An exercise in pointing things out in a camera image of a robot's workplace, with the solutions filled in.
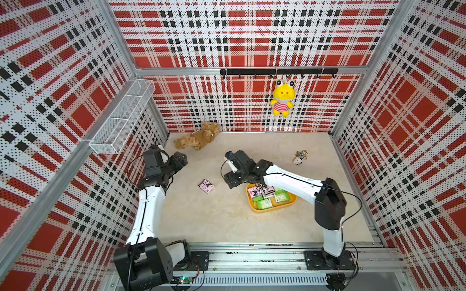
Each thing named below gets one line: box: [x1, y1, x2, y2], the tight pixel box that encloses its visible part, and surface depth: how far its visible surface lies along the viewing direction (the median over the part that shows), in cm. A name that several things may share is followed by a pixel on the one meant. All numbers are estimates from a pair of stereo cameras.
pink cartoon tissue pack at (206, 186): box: [197, 178, 215, 195], surface depth 95 cm
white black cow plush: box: [292, 156, 304, 167], surface depth 107 cm
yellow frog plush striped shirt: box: [270, 79, 296, 118], surface depth 95 cm
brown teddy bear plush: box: [173, 121, 221, 151], surface depth 109 cm
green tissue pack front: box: [256, 198, 273, 211], surface depth 89 cm
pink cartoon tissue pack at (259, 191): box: [247, 184, 269, 200], surface depth 90 cm
